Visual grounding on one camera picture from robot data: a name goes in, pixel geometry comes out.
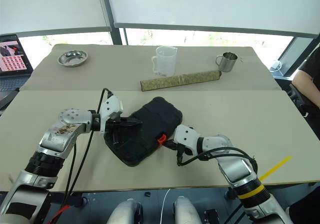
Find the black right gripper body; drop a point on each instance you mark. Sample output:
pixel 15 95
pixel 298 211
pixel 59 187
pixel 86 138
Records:
pixel 181 149

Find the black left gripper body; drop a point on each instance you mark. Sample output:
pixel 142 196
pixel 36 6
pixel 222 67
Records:
pixel 115 127

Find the black plastic tool case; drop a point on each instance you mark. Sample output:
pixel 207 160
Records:
pixel 150 124

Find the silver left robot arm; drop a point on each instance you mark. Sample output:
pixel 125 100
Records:
pixel 57 136

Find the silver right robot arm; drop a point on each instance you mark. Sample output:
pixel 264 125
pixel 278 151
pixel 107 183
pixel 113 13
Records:
pixel 237 164

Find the seated person in black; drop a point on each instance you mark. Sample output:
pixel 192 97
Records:
pixel 307 76

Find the silver rounded shape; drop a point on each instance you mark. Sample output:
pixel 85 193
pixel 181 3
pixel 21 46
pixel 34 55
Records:
pixel 186 211
pixel 126 212

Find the rolled patterned mat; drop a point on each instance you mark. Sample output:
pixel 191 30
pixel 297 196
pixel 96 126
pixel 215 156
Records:
pixel 180 80

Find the clear plastic measuring jug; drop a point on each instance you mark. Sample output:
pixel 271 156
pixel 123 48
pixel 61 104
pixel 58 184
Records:
pixel 165 61

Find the small black box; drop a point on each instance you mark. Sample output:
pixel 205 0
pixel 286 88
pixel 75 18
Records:
pixel 212 216

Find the round steel dish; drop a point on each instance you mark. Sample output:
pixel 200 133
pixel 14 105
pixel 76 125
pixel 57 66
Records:
pixel 73 57

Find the yellow tape strip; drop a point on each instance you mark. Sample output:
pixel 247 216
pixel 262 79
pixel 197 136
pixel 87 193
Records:
pixel 275 168

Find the steel mug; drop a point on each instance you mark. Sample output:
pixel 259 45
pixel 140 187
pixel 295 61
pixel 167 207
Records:
pixel 228 62

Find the open laptop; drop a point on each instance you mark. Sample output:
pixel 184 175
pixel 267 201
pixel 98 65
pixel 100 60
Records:
pixel 12 56

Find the black office chair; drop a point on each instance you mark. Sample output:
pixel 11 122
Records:
pixel 298 100

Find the white roller blind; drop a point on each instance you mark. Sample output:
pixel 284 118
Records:
pixel 212 4
pixel 50 4

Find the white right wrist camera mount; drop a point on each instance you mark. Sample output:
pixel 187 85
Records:
pixel 186 136

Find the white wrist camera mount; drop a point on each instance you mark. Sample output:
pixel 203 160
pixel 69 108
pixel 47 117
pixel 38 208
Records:
pixel 111 109
pixel 186 136

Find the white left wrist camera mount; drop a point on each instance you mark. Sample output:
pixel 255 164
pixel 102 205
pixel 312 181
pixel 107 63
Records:
pixel 111 109

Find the dark window frame post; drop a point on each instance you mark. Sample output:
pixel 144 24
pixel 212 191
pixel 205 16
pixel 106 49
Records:
pixel 110 14

